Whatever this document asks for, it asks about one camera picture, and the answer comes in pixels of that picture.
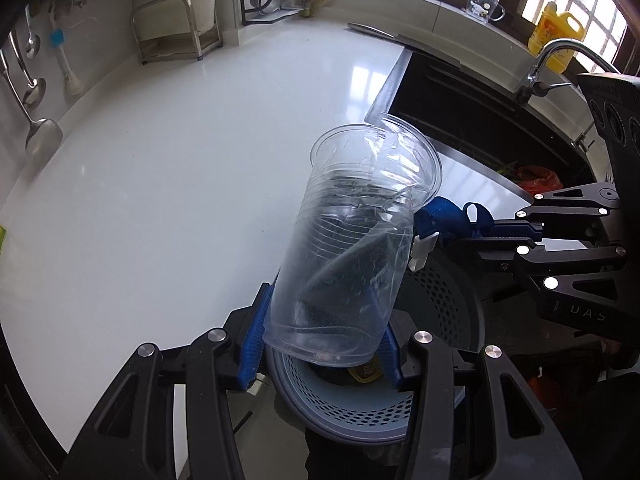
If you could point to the black sink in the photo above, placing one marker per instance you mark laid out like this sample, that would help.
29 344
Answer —
450 110

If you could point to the steel ladle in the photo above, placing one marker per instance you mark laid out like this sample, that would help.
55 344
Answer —
34 92

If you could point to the hanging metal ladles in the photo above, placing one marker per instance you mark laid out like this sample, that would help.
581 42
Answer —
42 135

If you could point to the clear plastic cup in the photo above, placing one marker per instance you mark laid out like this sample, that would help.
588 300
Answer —
350 240

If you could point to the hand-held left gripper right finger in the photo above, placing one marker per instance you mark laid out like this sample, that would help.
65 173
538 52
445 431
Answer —
395 360

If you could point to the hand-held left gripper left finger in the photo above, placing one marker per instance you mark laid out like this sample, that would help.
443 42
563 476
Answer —
255 340

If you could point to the red plastic bag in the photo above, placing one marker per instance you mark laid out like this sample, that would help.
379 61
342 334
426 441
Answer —
537 177

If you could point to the small white plastic piece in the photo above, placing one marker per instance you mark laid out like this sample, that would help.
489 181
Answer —
421 254

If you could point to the brown wrapper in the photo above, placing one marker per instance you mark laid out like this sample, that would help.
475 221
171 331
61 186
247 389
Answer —
366 372

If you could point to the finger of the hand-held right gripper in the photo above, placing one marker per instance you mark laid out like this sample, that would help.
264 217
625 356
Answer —
445 220
560 265

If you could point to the yellow detergent bottle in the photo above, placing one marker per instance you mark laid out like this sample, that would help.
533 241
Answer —
555 35

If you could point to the steel smiley spoon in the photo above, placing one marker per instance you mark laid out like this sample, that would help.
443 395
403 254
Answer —
32 47

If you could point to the steel faucet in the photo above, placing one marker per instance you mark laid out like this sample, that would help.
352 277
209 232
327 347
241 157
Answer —
560 47

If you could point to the grey-blue perforated bin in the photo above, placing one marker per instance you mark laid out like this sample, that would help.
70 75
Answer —
442 295

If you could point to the blue and white bottle brush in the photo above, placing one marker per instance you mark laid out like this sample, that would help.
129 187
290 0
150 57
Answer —
67 75

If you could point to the green spout pouch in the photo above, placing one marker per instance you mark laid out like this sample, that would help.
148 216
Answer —
2 241

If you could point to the clear glass mug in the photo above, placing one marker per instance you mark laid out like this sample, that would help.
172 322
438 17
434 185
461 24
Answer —
482 5

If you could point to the steel board rack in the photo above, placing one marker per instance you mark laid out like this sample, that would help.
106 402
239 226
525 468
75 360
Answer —
170 47

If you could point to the green onions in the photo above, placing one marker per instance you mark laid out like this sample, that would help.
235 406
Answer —
506 168

